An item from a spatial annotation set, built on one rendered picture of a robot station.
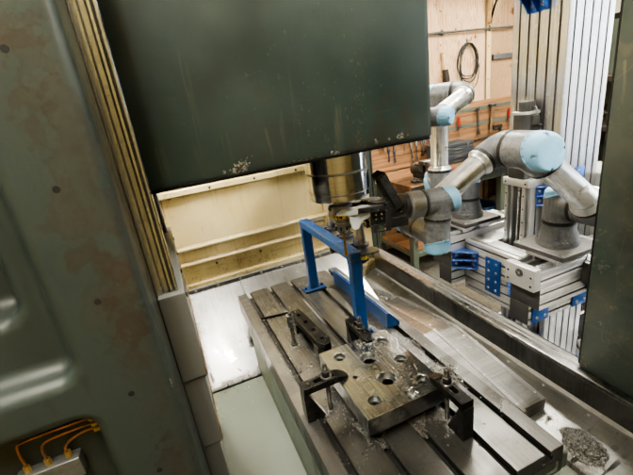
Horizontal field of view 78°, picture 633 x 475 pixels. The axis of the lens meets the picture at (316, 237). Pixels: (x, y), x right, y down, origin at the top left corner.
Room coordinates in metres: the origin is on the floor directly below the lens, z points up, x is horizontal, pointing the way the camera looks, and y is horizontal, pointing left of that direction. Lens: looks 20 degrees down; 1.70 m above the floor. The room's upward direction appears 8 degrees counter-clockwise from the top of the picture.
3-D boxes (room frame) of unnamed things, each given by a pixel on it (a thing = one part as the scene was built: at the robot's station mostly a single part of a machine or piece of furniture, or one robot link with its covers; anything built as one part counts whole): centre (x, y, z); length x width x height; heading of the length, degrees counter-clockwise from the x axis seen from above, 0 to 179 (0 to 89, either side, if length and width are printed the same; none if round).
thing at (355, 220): (0.96, -0.10, 1.39); 0.09 x 0.03 x 0.06; 116
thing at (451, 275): (1.85, -0.80, 0.77); 0.36 x 0.10 x 0.09; 110
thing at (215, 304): (1.60, 0.15, 0.75); 0.89 x 0.70 x 0.26; 110
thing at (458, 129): (3.90, -1.76, 0.71); 2.21 x 0.95 x 1.43; 110
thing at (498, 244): (1.65, -0.92, 0.79); 0.36 x 0.27 x 0.85; 20
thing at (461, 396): (0.75, -0.27, 0.97); 0.13 x 0.03 x 0.15; 20
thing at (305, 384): (0.84, 0.03, 0.97); 0.13 x 0.03 x 0.15; 110
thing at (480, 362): (1.31, -0.38, 0.70); 0.90 x 0.30 x 0.16; 20
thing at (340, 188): (0.99, -0.07, 1.51); 0.16 x 0.16 x 0.12
